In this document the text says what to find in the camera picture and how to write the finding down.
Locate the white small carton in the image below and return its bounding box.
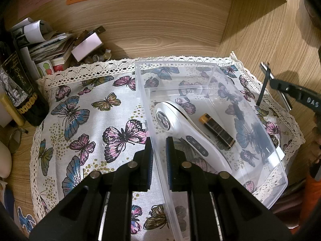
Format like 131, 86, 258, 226
71, 32, 104, 62

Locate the white rounded object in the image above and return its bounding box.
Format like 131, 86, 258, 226
0, 140, 13, 179

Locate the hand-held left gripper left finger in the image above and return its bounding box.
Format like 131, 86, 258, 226
29, 137, 154, 241

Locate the metal wire ring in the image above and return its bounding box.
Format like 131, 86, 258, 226
8, 128, 28, 154

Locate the person's orange clothing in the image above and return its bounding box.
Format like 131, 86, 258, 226
300, 173, 321, 229

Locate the black and gold tube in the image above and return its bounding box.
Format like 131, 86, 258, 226
199, 113, 236, 151

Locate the dark wine bottle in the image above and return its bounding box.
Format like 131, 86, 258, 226
0, 40, 50, 127

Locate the fruit print cup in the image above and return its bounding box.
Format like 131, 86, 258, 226
36, 60, 55, 79

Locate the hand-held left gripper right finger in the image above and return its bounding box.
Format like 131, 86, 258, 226
166, 136, 299, 241

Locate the clear plastic storage box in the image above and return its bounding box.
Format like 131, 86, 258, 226
135, 57, 288, 241

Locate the blue sticker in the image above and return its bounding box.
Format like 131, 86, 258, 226
17, 205, 35, 233

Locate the white handheld facial device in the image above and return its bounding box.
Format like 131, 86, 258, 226
154, 101, 232, 172

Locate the butterfly print lace-edged cloth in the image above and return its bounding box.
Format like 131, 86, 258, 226
29, 51, 305, 241

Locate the pink paper note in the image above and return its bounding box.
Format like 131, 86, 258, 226
18, 0, 58, 18

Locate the pile of papers and cards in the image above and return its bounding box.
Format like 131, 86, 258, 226
10, 17, 76, 69

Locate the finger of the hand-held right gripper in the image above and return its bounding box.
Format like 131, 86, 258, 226
268, 68, 293, 111
256, 61, 272, 106

